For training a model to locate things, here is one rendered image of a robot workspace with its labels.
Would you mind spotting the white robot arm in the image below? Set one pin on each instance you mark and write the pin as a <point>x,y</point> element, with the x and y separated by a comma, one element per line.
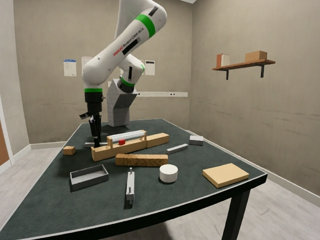
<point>138,21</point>

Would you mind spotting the tan flat rectangular board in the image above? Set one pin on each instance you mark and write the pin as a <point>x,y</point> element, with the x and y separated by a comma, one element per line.
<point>225,175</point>

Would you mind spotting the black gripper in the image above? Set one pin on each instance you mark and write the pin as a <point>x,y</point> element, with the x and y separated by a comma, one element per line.
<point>95,121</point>

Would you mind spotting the white rectangular bar with pegs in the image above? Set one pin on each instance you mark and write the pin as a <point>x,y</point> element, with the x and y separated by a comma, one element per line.
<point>130,186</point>

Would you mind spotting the white cylinder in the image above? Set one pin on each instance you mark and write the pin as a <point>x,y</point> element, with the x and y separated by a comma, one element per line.
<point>168,173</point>

